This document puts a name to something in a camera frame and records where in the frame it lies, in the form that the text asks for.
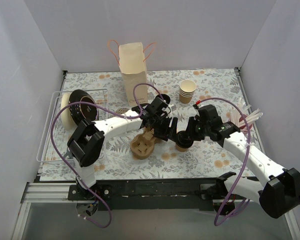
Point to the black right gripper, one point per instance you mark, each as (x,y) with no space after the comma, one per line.
(191,128)

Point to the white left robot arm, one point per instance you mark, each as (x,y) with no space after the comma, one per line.
(88,139)

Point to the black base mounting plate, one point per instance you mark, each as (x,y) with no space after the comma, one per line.
(150,194)

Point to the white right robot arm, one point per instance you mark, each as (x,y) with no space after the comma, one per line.
(276,189)

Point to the floral table mat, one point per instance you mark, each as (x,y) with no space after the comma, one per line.
(205,159)

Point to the brown cardboard cup carrier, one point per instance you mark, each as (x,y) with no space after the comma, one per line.
(143,144)

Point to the white wire dish rack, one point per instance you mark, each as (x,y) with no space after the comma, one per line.
(72,130)

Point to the black plastic cup lid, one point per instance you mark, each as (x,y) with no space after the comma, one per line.
(165,97)
(183,139)

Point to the brown paper cup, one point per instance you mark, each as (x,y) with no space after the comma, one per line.
(182,148)

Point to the patterned ceramic bowl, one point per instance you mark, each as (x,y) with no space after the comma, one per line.
(122,110)

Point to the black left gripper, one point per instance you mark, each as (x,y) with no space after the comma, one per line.
(166,128)

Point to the beige paper takeout bag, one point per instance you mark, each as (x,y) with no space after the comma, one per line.
(131,60)

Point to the black round plate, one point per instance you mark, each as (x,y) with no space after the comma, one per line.
(81,111)

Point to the aluminium frame rail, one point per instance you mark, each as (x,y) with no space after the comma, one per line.
(47,214)

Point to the stack of brown paper cups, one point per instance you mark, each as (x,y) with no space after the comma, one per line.
(187,89)

